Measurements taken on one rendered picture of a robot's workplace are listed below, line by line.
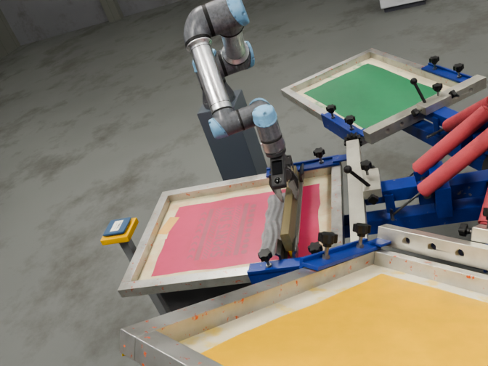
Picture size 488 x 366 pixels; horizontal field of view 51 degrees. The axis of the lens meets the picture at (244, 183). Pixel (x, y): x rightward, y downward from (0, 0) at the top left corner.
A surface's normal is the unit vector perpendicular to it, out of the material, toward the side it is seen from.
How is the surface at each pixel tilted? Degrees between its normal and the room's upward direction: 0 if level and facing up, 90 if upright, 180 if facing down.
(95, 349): 0
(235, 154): 90
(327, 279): 90
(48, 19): 90
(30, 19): 90
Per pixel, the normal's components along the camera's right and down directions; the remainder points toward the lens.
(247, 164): -0.19, 0.58
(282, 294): 0.75, 0.15
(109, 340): -0.29, -0.80
